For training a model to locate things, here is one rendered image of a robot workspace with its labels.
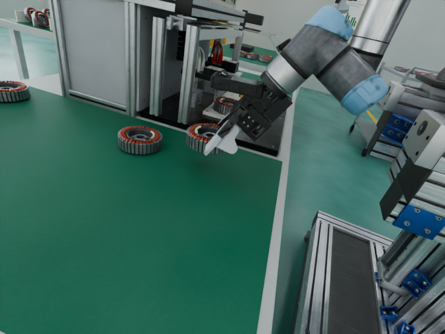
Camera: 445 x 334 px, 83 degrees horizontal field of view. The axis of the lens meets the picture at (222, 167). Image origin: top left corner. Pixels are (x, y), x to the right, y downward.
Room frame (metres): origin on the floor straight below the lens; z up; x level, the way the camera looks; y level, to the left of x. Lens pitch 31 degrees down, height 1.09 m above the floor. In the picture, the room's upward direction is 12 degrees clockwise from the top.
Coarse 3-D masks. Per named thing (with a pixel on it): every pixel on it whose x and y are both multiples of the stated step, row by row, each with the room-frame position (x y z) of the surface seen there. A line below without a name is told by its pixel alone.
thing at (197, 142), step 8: (192, 128) 0.55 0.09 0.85; (200, 128) 0.57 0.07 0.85; (208, 128) 0.58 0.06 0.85; (216, 128) 0.58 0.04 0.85; (192, 136) 0.51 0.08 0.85; (200, 136) 0.51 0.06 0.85; (208, 136) 0.56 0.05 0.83; (192, 144) 0.50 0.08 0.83; (200, 144) 0.49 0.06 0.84; (216, 152) 0.50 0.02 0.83
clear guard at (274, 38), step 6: (186, 18) 0.81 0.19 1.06; (192, 18) 0.81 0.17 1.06; (198, 18) 0.87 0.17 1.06; (204, 18) 0.99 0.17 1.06; (216, 24) 0.79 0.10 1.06; (222, 24) 0.82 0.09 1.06; (228, 24) 0.93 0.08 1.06; (246, 30) 0.78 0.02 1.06; (252, 30) 0.81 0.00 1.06; (258, 30) 0.92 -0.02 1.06; (270, 36) 0.77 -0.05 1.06; (276, 36) 0.93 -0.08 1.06; (276, 42) 0.84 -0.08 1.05; (276, 48) 0.77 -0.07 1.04
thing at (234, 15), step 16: (128, 0) 0.76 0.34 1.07; (144, 0) 0.75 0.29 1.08; (160, 0) 0.75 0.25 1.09; (176, 0) 0.74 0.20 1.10; (192, 0) 0.73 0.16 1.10; (208, 0) 0.85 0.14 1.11; (192, 16) 0.75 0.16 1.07; (208, 16) 0.87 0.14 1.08; (224, 16) 1.05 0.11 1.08; (240, 16) 1.31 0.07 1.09
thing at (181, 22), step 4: (172, 16) 0.82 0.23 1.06; (176, 16) 0.82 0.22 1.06; (176, 20) 0.81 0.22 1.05; (180, 20) 0.81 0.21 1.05; (184, 20) 0.82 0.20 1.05; (188, 20) 0.85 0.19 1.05; (180, 24) 0.81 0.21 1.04; (184, 24) 0.82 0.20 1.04; (176, 28) 0.81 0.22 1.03; (180, 28) 0.81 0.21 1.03; (184, 28) 0.82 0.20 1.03
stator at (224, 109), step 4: (216, 100) 0.92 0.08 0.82; (220, 100) 0.92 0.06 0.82; (224, 100) 0.95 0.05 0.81; (228, 100) 0.96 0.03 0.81; (232, 100) 0.96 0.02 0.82; (236, 100) 0.97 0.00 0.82; (216, 104) 0.90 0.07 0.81; (220, 104) 0.88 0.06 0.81; (224, 104) 0.89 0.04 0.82; (232, 104) 0.94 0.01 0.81; (216, 108) 0.89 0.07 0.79; (220, 108) 0.88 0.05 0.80; (224, 108) 0.88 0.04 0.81; (228, 108) 0.88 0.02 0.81; (220, 112) 0.89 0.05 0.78; (224, 112) 0.88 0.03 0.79
